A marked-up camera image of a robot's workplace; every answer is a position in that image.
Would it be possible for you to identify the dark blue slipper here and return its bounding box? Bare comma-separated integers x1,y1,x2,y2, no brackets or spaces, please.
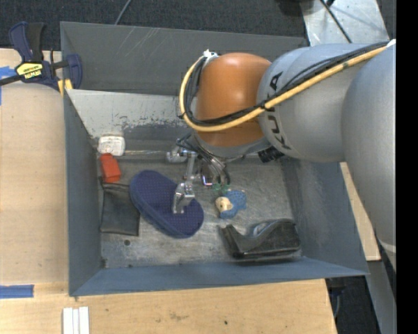
128,169,206,239

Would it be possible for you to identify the black cylinder on white bracket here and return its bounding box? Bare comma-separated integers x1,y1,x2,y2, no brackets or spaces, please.
256,145,284,164

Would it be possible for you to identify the black tape dispenser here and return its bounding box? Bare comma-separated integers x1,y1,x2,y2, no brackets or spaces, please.
218,218,302,261

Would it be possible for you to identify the black cloth pouch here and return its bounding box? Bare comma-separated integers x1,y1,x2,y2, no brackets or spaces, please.
99,182,141,237

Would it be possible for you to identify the blue and beige toy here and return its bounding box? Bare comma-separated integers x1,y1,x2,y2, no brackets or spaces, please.
214,189,248,220

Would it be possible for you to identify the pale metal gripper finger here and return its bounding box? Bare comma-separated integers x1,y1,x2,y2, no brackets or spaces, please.
171,190,185,216
176,182,196,211

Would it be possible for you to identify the grey metal bin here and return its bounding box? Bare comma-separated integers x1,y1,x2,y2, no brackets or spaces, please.
59,21,371,297

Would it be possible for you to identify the red plastic block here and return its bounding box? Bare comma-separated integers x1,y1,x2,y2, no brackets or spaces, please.
100,153,123,184

